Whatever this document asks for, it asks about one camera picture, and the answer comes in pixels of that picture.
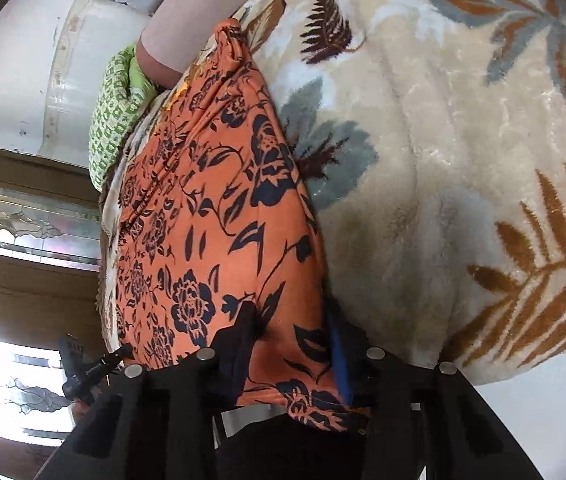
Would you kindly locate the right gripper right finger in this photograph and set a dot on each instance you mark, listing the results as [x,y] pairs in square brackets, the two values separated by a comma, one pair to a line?
[424,422]

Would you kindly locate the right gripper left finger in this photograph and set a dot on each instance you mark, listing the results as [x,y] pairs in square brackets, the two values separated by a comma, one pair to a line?
[159,424]

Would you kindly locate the orange black floral garment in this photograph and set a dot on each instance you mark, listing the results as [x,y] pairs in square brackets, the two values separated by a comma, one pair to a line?
[218,247]

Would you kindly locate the person's right hand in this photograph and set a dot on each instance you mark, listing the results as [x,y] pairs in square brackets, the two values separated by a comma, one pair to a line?
[78,410]

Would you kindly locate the brown wooden glass door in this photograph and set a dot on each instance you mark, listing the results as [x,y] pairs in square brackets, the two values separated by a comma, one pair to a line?
[40,303]

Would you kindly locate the green white checkered pillow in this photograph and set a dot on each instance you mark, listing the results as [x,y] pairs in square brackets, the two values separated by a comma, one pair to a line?
[124,95]

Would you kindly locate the beige leaf pattern blanket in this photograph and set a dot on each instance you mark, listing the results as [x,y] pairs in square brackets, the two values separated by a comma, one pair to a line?
[431,138]

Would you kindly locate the pink bolster pillow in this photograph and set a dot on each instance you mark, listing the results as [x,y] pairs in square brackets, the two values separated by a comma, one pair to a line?
[175,34]

